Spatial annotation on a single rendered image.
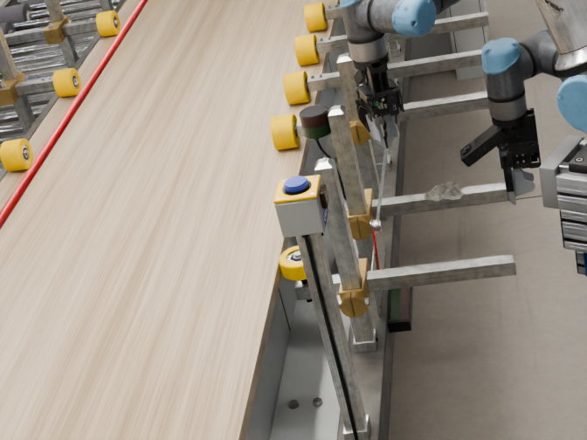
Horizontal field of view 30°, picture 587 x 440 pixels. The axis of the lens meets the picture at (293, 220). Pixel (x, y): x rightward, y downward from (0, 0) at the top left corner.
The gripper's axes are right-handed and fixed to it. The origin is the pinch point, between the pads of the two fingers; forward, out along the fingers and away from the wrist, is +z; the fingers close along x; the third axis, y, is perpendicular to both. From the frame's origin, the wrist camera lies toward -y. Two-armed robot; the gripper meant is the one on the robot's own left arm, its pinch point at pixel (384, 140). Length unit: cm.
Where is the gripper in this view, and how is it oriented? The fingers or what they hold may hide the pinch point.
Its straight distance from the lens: 229.8
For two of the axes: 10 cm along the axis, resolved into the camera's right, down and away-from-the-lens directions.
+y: 2.3, 4.5, -8.7
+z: 2.1, 8.4, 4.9
